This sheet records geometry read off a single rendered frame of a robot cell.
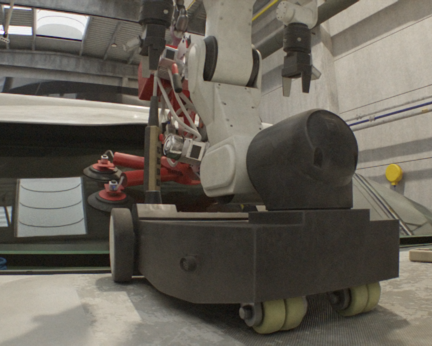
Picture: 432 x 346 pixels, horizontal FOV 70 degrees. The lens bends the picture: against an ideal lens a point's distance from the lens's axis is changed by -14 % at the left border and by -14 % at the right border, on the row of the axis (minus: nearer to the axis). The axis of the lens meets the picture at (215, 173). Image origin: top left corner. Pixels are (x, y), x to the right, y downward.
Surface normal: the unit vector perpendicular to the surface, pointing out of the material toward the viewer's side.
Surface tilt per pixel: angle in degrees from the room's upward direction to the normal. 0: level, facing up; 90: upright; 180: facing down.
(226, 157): 90
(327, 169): 106
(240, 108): 60
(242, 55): 94
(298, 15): 102
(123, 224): 55
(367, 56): 90
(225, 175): 90
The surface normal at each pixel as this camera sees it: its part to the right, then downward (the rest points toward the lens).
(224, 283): -0.76, -0.07
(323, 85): -0.89, -0.05
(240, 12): 0.35, 0.07
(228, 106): 0.31, -0.59
